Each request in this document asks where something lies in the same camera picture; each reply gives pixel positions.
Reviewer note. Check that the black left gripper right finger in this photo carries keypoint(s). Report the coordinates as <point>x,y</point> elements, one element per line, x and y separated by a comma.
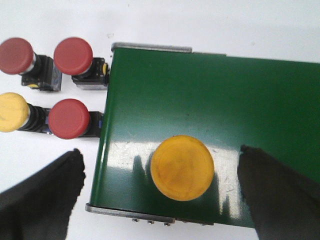
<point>283,204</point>

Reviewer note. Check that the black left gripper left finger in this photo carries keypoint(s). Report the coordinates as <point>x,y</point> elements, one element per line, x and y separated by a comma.
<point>39,208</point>

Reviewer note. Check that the yellow mushroom push button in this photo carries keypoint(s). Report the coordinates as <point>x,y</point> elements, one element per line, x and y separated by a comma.
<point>182,168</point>
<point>18,115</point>

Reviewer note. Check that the red mushroom push button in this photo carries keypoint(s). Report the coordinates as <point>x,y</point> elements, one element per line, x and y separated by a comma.
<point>74,56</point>
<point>38,72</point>
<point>70,119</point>

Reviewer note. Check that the green conveyor belt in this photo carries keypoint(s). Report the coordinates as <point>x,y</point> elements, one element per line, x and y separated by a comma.
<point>223,101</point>

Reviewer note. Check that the steel conveyor end bracket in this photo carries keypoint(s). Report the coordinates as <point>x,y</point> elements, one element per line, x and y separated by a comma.
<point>136,216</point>

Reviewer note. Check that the steel far end bracket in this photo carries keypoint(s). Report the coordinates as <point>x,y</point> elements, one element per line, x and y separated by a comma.
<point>160,48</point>

